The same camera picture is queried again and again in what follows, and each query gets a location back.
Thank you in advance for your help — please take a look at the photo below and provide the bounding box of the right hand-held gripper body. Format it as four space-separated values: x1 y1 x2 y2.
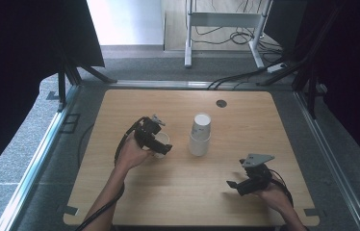
239 153 275 194

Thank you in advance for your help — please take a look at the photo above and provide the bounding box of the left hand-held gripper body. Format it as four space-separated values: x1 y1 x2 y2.
133 114 167 151

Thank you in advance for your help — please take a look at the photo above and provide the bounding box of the white paper cup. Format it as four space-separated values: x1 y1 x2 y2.
188 130 212 158
151 131 171 160
191 112 212 141

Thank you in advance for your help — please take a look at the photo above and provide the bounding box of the person's right hand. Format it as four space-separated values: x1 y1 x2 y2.
252 181 291 216

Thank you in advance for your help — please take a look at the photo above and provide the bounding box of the person's left hand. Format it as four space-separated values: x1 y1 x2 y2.
114 131 155 173

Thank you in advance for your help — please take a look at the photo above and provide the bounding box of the black tripod stand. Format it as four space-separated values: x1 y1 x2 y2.
56 52 118 113

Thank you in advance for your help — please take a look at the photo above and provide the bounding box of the black metal stand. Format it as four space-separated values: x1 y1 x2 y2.
256 4 344 120

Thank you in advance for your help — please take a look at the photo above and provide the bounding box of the white power strip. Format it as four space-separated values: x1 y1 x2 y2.
266 63 288 74

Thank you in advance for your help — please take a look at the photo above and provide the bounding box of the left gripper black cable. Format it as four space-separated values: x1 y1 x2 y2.
73 116 147 231

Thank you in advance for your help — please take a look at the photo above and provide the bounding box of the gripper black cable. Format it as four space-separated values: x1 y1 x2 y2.
269 173 295 209
73 116 147 231

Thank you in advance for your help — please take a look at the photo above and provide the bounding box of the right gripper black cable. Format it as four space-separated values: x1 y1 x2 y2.
269 173 295 209

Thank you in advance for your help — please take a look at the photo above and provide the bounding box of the aluminium floor rail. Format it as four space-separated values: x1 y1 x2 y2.
108 79 257 91
0 84 80 231
293 90 360 231

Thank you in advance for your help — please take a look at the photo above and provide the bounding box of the black cable bundle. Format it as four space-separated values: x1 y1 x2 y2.
207 57 286 91

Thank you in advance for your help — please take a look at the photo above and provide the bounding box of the black looped floor cable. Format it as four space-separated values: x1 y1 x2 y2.
191 25 257 46

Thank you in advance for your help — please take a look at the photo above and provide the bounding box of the white metal desk frame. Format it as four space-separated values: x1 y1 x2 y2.
183 0 273 69

